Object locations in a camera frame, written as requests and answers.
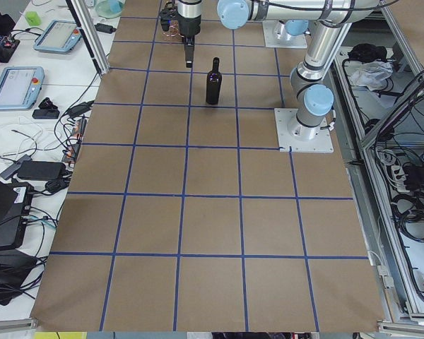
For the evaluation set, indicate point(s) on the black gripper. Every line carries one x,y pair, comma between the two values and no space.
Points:
189,27

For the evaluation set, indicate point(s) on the dark wine bottle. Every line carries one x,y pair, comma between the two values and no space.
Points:
213,83

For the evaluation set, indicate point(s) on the teal bowl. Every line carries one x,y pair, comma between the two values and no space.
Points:
109,8

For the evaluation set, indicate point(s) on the upper teach pendant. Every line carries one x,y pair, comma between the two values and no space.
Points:
60,37

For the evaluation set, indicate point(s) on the teach pendant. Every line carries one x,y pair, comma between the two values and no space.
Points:
60,37
20,87

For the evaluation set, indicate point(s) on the black small device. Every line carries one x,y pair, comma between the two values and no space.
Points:
46,110

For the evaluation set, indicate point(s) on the lower teach pendant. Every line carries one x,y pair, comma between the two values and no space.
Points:
20,87

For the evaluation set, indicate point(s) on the white crumpled cloth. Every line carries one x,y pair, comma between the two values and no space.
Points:
372,75

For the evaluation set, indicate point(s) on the black power brick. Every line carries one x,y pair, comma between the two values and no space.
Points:
40,170

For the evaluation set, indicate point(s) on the black laptop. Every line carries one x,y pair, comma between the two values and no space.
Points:
15,203

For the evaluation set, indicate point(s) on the copper wire wine rack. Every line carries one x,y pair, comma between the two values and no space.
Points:
172,35

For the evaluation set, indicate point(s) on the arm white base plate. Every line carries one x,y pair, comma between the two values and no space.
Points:
289,34
295,138

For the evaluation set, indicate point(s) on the aluminium cage frame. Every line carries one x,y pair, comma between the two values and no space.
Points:
386,131

